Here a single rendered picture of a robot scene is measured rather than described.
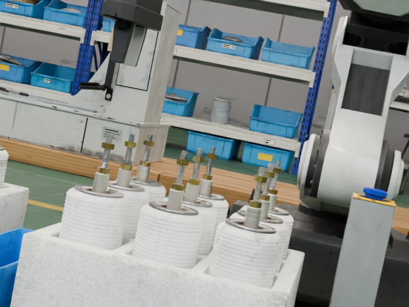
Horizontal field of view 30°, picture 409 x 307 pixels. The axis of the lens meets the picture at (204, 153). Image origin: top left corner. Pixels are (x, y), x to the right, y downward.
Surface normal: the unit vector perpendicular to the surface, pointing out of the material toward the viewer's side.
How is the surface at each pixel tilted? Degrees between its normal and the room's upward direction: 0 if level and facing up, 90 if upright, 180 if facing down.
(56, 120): 90
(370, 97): 65
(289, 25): 90
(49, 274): 90
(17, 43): 90
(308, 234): 46
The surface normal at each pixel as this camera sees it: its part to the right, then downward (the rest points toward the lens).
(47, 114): -0.18, 0.04
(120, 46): -0.39, -0.01
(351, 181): -0.23, 0.30
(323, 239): 0.00, -0.65
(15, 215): 0.97, 0.20
